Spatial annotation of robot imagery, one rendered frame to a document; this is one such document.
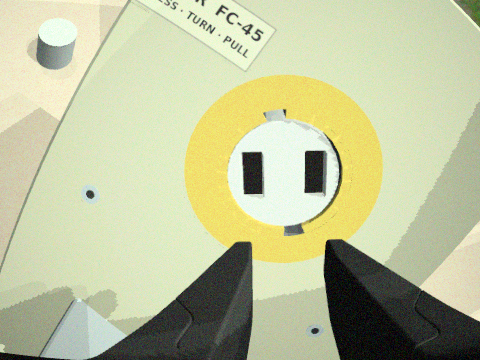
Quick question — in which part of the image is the grey cylinder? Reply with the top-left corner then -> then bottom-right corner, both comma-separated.
36,19 -> 77,69

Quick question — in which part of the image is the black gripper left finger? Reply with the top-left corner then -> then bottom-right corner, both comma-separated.
85,241 -> 253,360

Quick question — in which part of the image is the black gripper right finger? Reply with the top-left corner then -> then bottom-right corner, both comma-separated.
323,239 -> 480,360

